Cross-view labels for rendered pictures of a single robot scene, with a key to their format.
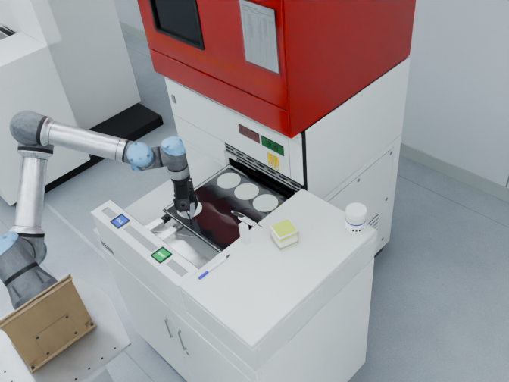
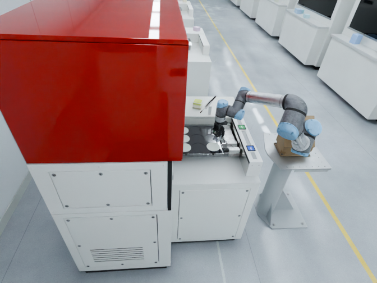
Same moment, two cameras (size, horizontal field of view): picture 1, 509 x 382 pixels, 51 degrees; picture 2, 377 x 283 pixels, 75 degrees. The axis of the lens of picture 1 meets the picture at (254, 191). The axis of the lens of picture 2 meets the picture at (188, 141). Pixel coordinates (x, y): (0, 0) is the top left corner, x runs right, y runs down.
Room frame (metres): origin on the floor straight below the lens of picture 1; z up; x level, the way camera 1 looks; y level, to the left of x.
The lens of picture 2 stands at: (2.86, 0.89, 2.09)
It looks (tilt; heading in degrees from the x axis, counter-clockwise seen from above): 39 degrees down; 213
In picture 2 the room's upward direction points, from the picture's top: 4 degrees clockwise
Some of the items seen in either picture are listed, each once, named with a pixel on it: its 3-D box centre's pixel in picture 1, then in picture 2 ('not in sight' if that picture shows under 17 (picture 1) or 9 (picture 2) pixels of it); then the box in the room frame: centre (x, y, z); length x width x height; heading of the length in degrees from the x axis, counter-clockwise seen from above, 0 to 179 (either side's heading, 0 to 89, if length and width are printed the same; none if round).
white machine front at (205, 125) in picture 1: (231, 136); (169, 142); (1.84, 0.07, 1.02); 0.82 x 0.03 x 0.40; 40
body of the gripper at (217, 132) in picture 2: (182, 186); (218, 127); (1.52, 0.26, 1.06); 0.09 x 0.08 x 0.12; 3
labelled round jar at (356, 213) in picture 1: (355, 219); not in sight; (1.28, -0.34, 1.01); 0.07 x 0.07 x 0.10
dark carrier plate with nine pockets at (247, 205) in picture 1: (227, 205); (197, 138); (1.55, 0.11, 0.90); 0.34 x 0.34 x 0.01; 40
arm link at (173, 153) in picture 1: (173, 154); (222, 108); (1.51, 0.27, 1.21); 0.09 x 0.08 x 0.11; 95
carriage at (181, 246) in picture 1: (180, 251); (229, 140); (1.36, 0.31, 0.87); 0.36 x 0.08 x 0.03; 40
